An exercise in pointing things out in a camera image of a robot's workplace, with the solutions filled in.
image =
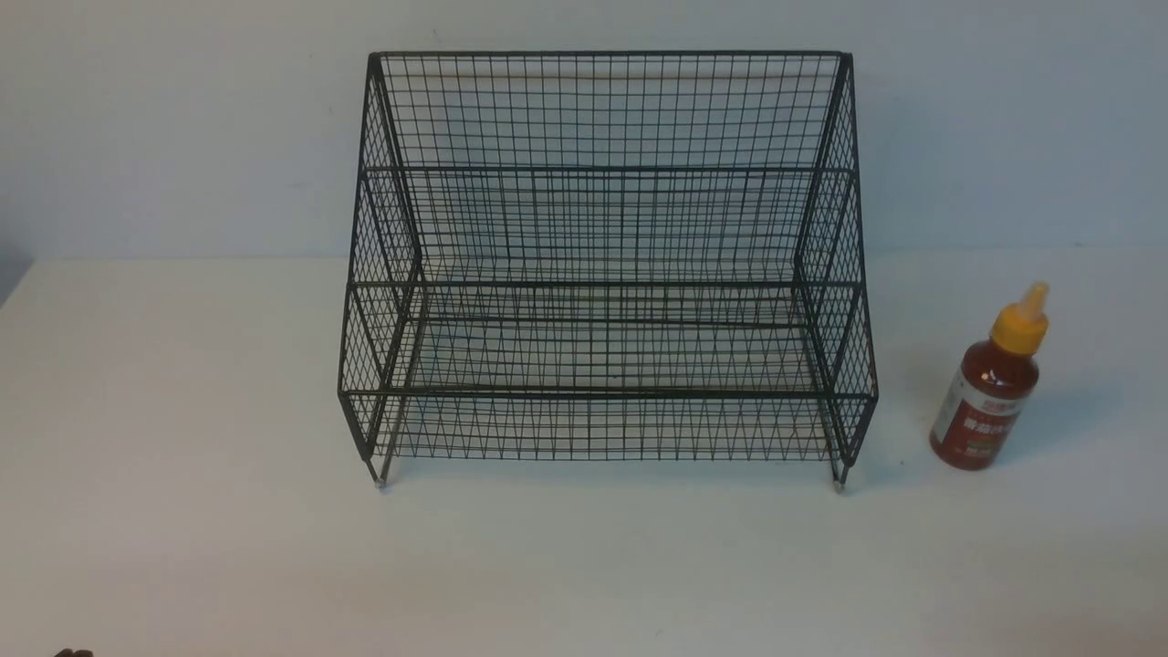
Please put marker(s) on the red seasoning bottle yellow cap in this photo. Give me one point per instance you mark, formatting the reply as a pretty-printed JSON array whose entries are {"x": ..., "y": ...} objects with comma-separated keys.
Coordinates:
[{"x": 994, "y": 380}]

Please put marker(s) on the black wire mesh shelf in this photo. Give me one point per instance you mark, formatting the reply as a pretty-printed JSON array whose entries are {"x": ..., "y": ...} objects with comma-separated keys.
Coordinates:
[{"x": 597, "y": 255}]

